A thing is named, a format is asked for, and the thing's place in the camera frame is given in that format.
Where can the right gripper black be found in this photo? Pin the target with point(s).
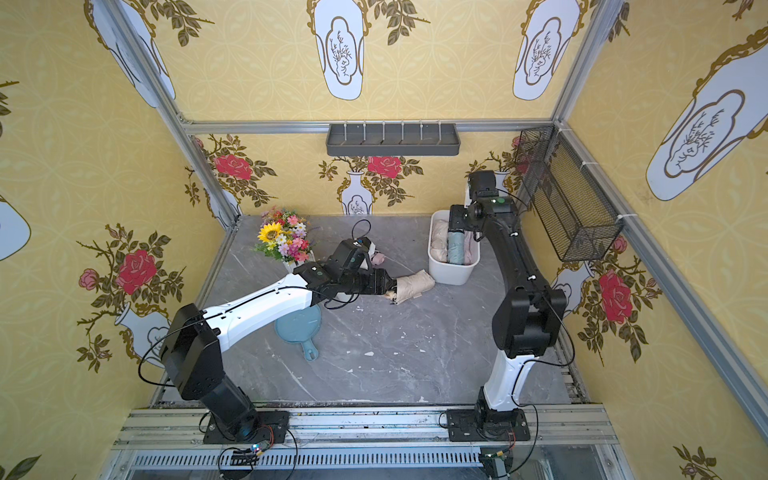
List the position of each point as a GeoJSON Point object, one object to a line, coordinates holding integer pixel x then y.
{"type": "Point", "coordinates": [459, 218]}

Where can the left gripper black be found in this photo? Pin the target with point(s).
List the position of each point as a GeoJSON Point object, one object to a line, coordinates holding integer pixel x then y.
{"type": "Point", "coordinates": [383, 283]}

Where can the mint green umbrella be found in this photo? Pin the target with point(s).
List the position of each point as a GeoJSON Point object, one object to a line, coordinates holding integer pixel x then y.
{"type": "Point", "coordinates": [455, 246]}

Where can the beige umbrella with black handle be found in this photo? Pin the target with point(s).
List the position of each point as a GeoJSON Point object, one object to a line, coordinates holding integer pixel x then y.
{"type": "Point", "coordinates": [410, 287]}

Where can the beige umbrella front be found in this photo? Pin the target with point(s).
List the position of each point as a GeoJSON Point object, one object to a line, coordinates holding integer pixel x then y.
{"type": "Point", "coordinates": [439, 241]}

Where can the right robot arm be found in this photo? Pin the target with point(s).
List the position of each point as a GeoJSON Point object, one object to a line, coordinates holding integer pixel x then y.
{"type": "Point", "coordinates": [525, 325]}

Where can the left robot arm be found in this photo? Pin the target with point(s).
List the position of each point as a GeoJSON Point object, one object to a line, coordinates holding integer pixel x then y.
{"type": "Point", "coordinates": [191, 352]}

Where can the white storage box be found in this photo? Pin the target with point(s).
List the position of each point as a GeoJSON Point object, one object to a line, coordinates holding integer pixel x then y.
{"type": "Point", "coordinates": [445, 273]}

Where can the blue round hand mirror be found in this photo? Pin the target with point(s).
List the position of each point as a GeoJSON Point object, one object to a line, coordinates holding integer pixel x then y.
{"type": "Point", "coordinates": [299, 328]}

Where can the artificial flowers in white planter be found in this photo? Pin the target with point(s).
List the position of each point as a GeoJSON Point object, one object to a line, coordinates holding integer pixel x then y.
{"type": "Point", "coordinates": [282, 236]}

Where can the black wire mesh basket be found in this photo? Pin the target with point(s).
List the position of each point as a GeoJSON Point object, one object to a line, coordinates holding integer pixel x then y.
{"type": "Point", "coordinates": [578, 217]}

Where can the dark grey wall shelf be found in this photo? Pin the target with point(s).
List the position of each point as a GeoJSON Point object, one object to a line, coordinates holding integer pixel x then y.
{"type": "Point", "coordinates": [393, 138]}

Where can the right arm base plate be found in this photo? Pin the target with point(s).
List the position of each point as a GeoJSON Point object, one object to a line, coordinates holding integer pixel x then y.
{"type": "Point", "coordinates": [469, 425]}

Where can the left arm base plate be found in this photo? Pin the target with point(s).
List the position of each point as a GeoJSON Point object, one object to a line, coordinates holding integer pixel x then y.
{"type": "Point", "coordinates": [270, 426]}

